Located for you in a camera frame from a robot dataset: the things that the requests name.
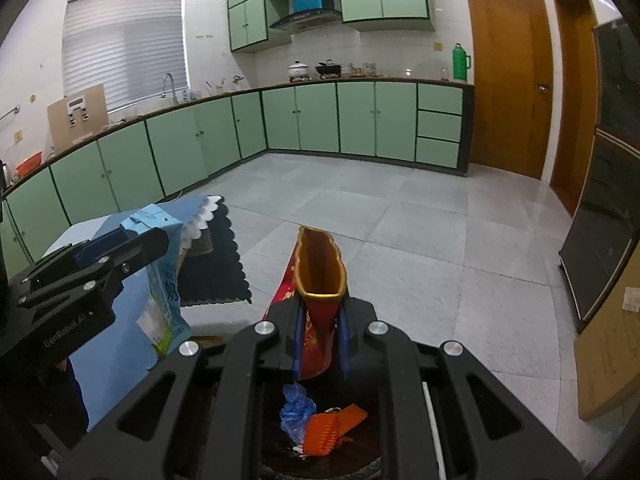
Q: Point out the range hood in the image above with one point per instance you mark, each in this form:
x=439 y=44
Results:
x=305 y=21

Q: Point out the metal sink faucet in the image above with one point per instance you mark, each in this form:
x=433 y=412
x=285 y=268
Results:
x=169 y=82

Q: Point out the light blue milk carton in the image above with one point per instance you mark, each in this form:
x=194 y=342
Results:
x=167 y=285

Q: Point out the green thermos jug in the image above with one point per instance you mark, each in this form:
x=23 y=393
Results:
x=460 y=62

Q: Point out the flat cardboard sheet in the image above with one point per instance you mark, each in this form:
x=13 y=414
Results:
x=610 y=360

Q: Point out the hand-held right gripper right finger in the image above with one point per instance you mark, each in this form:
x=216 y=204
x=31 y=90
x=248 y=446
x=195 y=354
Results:
x=344 y=345

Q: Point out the white window blind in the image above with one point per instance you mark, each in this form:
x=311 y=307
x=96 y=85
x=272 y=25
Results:
x=125 y=45

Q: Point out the black refrigerator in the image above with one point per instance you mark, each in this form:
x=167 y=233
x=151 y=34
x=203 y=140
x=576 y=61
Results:
x=605 y=200

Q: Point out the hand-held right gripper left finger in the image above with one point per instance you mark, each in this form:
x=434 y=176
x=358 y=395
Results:
x=298 y=340

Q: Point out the black wok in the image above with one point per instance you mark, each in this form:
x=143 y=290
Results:
x=329 y=68

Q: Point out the ribbed orange foam net sleeve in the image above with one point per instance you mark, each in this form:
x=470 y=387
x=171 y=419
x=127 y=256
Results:
x=322 y=437

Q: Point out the white cooking pot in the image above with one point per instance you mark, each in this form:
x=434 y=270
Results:
x=298 y=71

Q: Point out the metal towel rail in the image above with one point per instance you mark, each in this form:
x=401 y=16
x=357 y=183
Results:
x=10 y=113

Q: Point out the blue plastic bag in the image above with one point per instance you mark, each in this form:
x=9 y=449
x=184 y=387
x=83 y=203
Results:
x=295 y=410

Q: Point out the green lower kitchen cabinets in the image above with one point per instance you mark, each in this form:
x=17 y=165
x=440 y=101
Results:
x=350 y=120

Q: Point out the red plastic basin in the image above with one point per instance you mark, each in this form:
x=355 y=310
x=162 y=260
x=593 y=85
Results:
x=27 y=162

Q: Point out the black trash bin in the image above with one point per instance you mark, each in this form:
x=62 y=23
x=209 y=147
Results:
x=360 y=455

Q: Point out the blue tree print tablecloth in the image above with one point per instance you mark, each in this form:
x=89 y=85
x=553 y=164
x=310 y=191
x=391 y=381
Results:
x=125 y=355

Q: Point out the brown wooden door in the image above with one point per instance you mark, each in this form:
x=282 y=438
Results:
x=575 y=100
x=505 y=85

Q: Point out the person's left forearm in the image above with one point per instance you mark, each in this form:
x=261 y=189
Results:
x=45 y=405

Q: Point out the brown cardboard box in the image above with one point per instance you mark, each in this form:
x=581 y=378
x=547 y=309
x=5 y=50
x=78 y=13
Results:
x=92 y=105

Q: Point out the smooth orange foam net sleeve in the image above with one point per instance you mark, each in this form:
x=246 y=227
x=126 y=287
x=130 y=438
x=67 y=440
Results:
x=352 y=416

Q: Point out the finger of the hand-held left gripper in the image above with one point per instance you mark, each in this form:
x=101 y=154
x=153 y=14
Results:
x=135 y=255
x=102 y=245

